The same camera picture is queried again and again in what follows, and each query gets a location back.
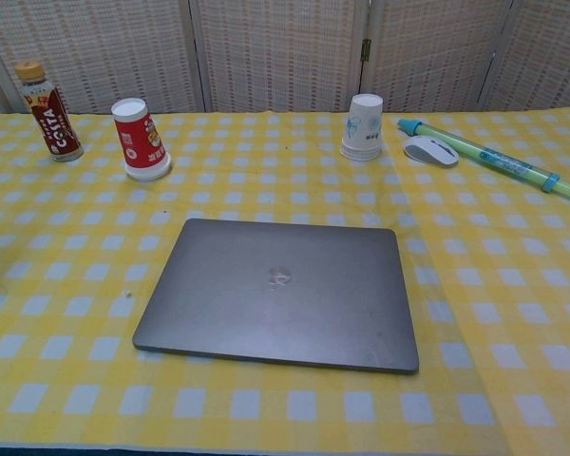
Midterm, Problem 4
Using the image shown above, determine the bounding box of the red paper cup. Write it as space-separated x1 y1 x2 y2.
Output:
110 97 174 182

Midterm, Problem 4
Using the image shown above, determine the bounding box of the Costa coffee bottle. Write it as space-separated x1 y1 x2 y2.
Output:
13 60 86 163

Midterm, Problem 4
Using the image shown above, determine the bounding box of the white computer mouse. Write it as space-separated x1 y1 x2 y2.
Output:
403 135 461 167

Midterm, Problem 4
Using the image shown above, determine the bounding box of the green water squirter tube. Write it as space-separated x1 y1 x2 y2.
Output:
396 118 570 207

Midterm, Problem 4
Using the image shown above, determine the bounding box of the yellow checked tablecloth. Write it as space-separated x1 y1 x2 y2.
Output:
0 111 503 451
389 106 570 452

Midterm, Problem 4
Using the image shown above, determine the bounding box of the white paper cup stack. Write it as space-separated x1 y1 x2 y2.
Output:
339 93 384 162

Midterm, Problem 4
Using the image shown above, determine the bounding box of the woven folding screen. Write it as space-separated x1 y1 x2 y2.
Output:
0 0 570 118

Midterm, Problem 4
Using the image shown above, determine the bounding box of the silver laptop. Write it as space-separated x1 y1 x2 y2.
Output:
131 218 421 376

